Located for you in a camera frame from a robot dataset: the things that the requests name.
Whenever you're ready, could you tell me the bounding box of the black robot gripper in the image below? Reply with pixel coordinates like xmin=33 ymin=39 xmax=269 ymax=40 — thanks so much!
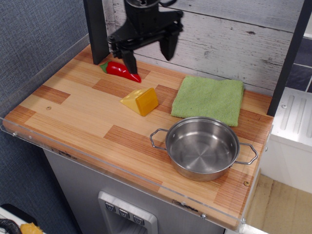
xmin=107 ymin=0 xmax=183 ymax=74

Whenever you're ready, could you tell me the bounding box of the red toy chili pepper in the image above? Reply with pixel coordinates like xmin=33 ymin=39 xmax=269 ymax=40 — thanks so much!
xmin=100 ymin=61 xmax=141 ymax=83

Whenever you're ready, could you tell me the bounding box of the stainless steel pot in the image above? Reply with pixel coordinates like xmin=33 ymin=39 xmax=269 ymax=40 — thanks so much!
xmin=163 ymin=117 xmax=259 ymax=181

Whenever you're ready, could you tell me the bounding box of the yellow toy cheese wedge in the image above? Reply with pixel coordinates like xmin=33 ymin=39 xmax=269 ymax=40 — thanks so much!
xmin=119 ymin=88 xmax=158 ymax=117

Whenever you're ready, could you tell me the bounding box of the green folded cloth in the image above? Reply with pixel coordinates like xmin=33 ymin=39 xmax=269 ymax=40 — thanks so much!
xmin=171 ymin=76 xmax=244 ymax=127

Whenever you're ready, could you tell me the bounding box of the grey toy fridge cabinet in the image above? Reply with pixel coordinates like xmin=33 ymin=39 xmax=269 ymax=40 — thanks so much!
xmin=44 ymin=150 xmax=225 ymax=234

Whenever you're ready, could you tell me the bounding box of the silver dispenser button panel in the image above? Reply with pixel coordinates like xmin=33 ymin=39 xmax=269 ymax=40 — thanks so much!
xmin=98 ymin=191 xmax=158 ymax=234

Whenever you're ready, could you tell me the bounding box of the dark grey left post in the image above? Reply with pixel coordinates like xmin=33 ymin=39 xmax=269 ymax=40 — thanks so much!
xmin=83 ymin=0 xmax=110 ymax=65

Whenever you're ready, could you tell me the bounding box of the dark grey post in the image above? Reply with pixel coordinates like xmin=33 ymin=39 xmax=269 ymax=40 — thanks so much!
xmin=83 ymin=0 xmax=110 ymax=65
xmin=267 ymin=0 xmax=312 ymax=117

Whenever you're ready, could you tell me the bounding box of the dark grey right post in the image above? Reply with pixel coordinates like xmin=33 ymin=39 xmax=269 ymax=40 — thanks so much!
xmin=267 ymin=0 xmax=312 ymax=117

